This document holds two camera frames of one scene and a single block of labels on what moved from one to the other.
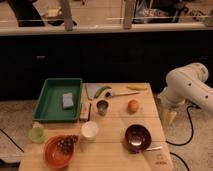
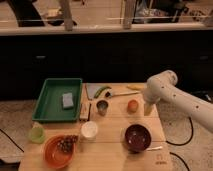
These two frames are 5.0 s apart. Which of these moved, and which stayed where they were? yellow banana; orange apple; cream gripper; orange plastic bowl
Moved: cream gripper
Stayed: yellow banana; orange apple; orange plastic bowl
